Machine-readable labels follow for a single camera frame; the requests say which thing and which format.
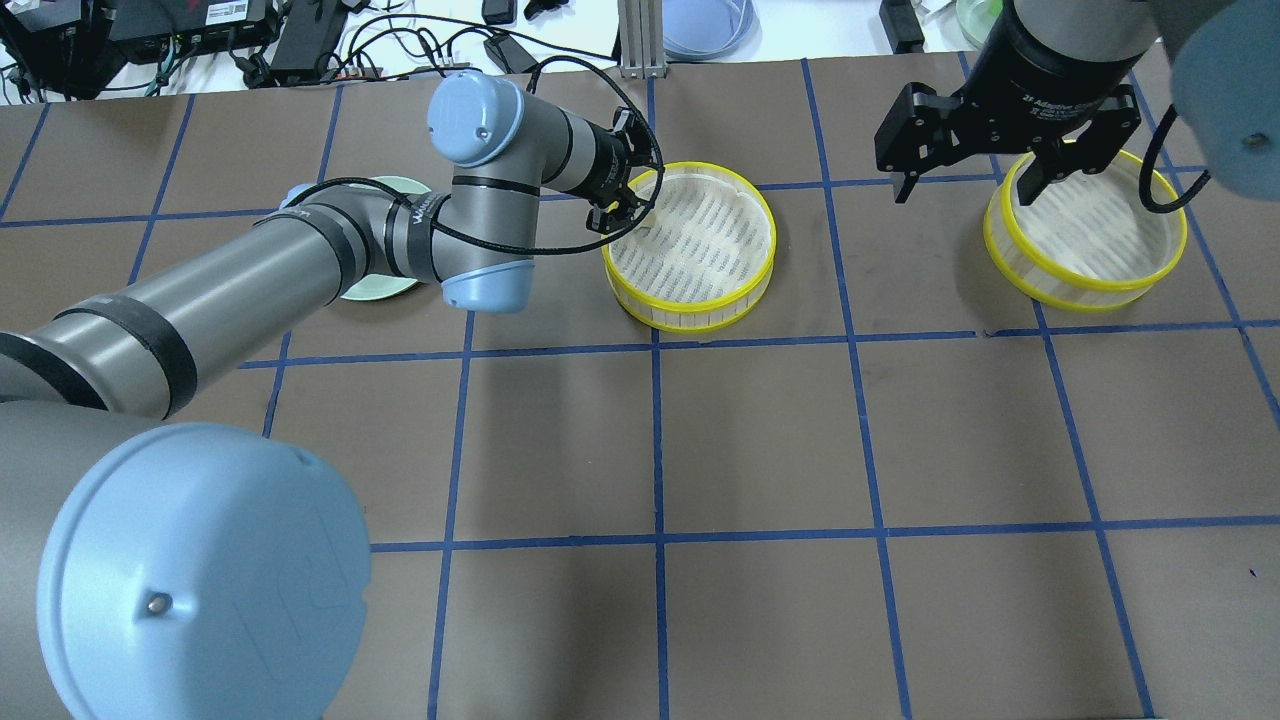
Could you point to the black power adapter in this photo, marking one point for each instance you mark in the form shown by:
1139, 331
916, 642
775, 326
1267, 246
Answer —
309, 35

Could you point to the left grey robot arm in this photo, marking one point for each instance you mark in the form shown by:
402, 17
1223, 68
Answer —
162, 570

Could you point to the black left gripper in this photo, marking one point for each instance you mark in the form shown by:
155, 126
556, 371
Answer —
603, 165

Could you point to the black electronics box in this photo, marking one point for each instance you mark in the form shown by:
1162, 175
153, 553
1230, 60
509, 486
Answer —
143, 30

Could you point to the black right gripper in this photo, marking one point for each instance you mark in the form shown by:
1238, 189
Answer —
1050, 75

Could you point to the aluminium frame post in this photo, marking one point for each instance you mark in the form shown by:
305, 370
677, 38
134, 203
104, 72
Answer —
642, 49

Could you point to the yellow rimmed steamer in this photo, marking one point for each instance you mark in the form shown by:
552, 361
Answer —
1087, 244
703, 258

